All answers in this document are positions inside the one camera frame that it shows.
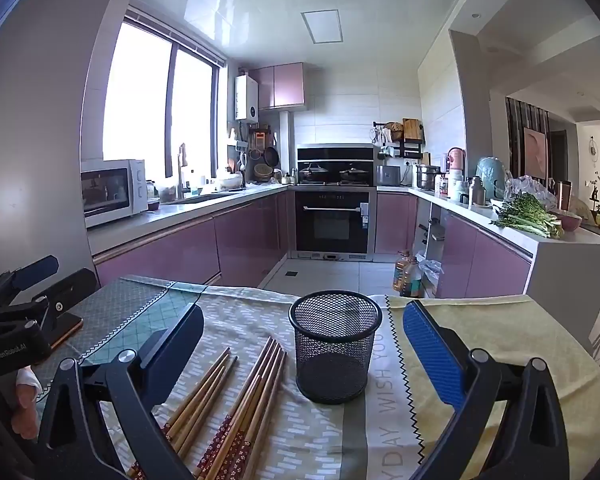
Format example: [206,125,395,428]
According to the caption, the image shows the black mesh holder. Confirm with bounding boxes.
[288,290,383,405]

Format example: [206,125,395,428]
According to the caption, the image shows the steel stockpot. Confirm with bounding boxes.
[415,164,441,191]

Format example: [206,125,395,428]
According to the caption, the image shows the white water heater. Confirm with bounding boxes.
[235,75,259,122]

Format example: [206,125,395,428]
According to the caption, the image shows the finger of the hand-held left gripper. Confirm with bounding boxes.
[0,255,60,311]
[0,267,98,329]

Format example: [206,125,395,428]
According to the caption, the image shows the yellow oil bottle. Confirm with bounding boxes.
[392,250,413,297]

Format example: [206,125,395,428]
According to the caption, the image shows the white plastic bag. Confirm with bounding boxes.
[420,257,443,291]

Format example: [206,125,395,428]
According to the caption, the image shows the bunch of wooden chopsticks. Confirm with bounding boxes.
[125,336,288,480]

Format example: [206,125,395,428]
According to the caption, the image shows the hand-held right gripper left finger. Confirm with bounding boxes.
[37,302,206,480]

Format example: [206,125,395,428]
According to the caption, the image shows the kitchen window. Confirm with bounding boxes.
[102,10,226,181]

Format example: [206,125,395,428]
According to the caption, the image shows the patchwork printed tablecloth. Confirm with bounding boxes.
[30,274,600,480]

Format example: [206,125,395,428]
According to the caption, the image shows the steel faucet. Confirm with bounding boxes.
[176,142,188,200]

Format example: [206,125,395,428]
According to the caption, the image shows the pink wall cabinet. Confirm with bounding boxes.
[250,62,306,111]

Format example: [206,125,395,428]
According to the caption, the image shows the steel sink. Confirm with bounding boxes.
[180,191,241,205]

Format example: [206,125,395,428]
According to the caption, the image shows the black built-in oven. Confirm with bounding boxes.
[295,190,371,256]

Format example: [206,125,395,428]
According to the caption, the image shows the clear plastic bag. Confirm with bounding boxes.
[504,175,558,211]

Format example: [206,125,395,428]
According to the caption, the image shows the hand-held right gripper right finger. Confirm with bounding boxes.
[402,300,571,480]

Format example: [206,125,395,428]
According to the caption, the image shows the person's left hand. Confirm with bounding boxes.
[11,366,43,436]

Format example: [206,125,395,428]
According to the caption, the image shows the black range hood stove unit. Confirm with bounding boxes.
[296,143,377,188]

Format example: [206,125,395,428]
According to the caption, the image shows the black wall rack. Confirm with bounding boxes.
[372,121,426,158]

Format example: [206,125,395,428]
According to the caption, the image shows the teal kitchen appliance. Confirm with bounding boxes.
[475,156,512,201]

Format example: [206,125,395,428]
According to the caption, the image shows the white jar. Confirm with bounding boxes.
[447,170,468,203]

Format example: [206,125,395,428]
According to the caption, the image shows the framed wall picture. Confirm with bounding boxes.
[524,127,548,168]

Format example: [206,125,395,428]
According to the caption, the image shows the white kitchen countertop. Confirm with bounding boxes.
[85,182,600,261]

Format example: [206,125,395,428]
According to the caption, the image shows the white microwave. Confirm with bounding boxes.
[80,159,149,229]

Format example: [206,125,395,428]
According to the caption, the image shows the dark phone brown edge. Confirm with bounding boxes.
[50,312,84,348]

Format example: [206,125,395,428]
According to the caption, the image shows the pink base cabinet run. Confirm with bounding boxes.
[375,192,418,256]
[437,210,533,301]
[92,195,296,291]

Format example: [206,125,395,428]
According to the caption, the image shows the green leafy vegetables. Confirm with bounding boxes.
[490,192,563,239]

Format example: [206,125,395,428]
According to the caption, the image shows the ceiling light panel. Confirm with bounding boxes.
[301,10,342,44]

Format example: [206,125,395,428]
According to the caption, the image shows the pink bowl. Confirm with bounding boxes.
[555,212,583,233]

